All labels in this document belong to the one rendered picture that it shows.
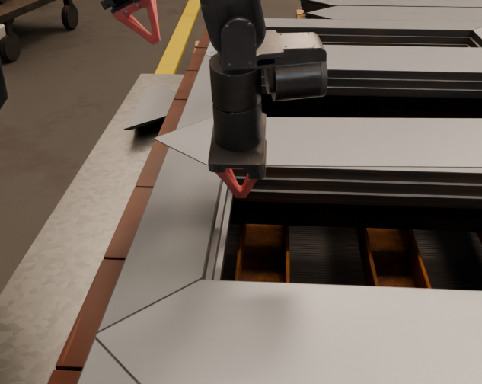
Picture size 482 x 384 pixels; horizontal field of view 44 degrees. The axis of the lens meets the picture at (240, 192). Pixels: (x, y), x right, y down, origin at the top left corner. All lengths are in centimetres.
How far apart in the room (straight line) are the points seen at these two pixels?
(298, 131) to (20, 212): 174
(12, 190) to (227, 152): 209
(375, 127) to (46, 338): 60
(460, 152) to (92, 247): 61
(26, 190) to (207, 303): 215
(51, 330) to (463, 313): 55
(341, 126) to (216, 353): 54
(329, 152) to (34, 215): 176
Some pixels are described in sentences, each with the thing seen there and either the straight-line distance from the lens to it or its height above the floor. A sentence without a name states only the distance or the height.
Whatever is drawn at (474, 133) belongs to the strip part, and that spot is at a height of 87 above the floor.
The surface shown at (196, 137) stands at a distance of 95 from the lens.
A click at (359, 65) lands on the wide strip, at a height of 87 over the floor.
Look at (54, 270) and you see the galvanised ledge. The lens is 101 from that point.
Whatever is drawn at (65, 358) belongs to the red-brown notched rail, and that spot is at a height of 83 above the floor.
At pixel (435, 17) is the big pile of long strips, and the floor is 85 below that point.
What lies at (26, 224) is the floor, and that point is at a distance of 247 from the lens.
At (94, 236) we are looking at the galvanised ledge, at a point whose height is 68.
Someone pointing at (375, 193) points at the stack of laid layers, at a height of 83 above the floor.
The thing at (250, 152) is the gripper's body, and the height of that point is 95.
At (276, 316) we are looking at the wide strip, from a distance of 60.
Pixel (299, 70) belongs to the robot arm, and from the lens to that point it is 66.
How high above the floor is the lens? 126
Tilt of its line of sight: 30 degrees down
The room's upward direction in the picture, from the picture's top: straight up
